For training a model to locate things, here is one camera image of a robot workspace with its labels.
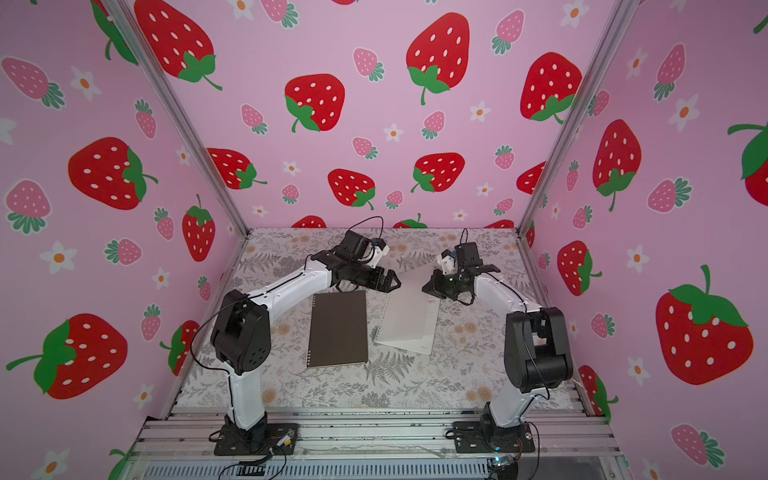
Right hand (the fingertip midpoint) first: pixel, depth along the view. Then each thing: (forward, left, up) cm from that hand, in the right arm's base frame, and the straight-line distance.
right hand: (428, 286), depth 91 cm
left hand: (0, +11, +2) cm, 11 cm away
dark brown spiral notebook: (-9, +29, -15) cm, 34 cm away
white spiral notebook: (-3, +5, -14) cm, 15 cm away
